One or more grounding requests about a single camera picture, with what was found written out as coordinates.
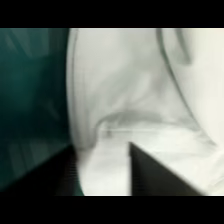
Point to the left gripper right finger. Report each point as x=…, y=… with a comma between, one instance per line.
x=153, y=178

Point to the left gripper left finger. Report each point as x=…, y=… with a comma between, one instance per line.
x=53, y=176

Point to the white shirt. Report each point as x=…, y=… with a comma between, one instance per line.
x=133, y=86

